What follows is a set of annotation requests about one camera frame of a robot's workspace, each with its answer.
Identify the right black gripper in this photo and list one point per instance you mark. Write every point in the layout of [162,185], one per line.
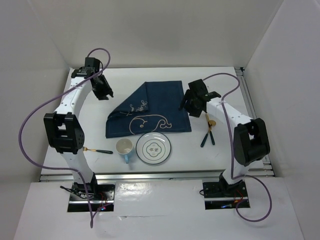
[195,112]

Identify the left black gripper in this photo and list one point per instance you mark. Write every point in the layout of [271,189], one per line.
[101,95]

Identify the blue whale placemat cloth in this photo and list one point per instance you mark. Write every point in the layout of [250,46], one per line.
[153,107]

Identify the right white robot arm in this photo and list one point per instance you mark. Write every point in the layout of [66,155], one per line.
[248,137]

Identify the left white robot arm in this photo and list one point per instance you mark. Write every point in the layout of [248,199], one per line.
[63,129]

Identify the light blue mug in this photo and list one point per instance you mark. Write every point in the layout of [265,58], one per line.
[125,148]

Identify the white plate blue rim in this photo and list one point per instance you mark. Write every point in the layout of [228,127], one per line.
[153,148]

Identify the gold fork dark handle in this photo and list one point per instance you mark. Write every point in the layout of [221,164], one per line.
[98,150]

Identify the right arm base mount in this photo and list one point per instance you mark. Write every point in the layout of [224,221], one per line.
[217,199]

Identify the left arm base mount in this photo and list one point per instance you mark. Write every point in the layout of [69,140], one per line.
[103,199]

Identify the aluminium table frame rail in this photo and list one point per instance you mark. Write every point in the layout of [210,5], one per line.
[186,155]

